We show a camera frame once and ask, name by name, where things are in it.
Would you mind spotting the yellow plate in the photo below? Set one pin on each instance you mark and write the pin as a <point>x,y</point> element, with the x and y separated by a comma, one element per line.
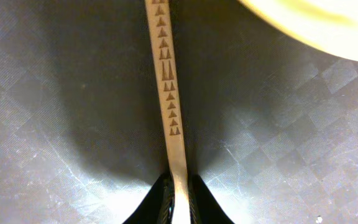
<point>327,25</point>

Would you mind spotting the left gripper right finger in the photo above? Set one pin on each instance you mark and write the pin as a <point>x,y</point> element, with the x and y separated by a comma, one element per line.
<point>204,208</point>

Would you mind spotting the wooden chopstick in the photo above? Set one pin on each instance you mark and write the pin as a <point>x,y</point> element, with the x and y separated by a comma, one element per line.
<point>161,39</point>

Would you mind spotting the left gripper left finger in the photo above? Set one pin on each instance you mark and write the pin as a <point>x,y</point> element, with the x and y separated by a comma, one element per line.
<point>157,206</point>

